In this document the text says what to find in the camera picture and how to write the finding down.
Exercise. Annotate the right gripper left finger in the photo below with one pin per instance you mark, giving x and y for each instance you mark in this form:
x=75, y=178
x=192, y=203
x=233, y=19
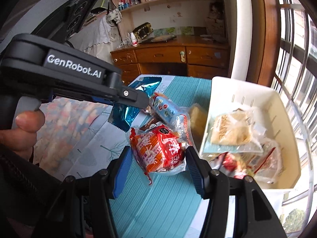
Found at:
x=87, y=200

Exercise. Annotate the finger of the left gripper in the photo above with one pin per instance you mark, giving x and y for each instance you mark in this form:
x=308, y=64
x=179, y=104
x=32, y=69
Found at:
x=131, y=97

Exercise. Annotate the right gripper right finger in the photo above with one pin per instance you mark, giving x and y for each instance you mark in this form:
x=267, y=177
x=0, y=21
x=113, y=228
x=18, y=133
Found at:
x=254, y=215

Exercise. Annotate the blue foil snack packet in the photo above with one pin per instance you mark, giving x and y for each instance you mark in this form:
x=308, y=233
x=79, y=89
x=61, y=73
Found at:
x=122, y=116

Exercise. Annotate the red orange snack packet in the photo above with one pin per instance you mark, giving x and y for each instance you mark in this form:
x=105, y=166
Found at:
x=158, y=151

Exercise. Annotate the large brown cake bag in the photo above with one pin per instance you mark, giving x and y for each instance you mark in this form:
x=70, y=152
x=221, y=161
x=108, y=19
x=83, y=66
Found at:
x=233, y=132

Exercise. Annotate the person left hand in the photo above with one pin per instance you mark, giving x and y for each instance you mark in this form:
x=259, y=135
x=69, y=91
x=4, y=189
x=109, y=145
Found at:
x=22, y=139

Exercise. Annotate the dark red white packet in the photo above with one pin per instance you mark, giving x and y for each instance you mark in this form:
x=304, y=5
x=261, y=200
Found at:
x=152, y=121

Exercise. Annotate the blue white biscuit pack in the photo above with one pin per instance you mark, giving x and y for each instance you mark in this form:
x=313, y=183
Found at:
x=175, y=118

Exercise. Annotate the red white candy bag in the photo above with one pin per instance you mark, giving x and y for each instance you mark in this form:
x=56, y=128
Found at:
x=230, y=165

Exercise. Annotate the clear wrapped cracker packet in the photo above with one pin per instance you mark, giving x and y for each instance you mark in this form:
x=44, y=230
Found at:
x=267, y=166

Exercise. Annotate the small white red bottle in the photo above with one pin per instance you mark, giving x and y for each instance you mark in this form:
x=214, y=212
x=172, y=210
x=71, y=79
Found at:
x=133, y=39

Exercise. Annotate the floral pink cushion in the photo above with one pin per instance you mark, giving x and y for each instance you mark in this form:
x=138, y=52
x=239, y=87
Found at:
x=66, y=122

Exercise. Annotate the white lace covered furniture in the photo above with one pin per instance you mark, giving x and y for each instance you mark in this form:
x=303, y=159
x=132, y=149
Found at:
x=98, y=39

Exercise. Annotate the ornate black gold box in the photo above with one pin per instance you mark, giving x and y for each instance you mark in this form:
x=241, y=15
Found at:
x=143, y=31

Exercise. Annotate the blue white tablecloth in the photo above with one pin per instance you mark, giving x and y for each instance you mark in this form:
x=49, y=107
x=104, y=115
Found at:
x=161, y=205

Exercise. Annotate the yellow cake clear packet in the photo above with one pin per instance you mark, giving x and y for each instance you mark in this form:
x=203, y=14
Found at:
x=198, y=120

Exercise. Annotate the white plastic storage bin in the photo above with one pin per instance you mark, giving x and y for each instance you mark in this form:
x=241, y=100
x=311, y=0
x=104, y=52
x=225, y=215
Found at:
x=270, y=119

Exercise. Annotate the wooden desk with drawers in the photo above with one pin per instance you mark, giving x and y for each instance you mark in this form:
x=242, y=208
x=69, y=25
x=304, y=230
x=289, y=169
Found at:
x=190, y=56

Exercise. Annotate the wooden bookshelf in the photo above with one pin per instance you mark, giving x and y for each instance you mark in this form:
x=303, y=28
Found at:
x=174, y=17

